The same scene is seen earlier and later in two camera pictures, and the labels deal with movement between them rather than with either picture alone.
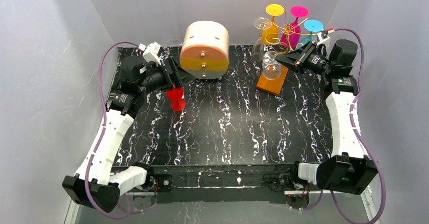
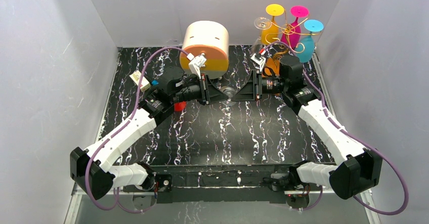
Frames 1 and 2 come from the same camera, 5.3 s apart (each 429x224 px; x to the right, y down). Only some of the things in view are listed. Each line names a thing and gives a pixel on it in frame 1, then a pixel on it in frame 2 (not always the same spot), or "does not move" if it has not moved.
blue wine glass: [310, 26] does not move
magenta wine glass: [291, 35] does not move
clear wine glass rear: [257, 49] does not move
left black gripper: [171, 72] -> [204, 89]
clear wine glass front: [271, 69] -> [229, 92]
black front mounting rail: [220, 182] does not move
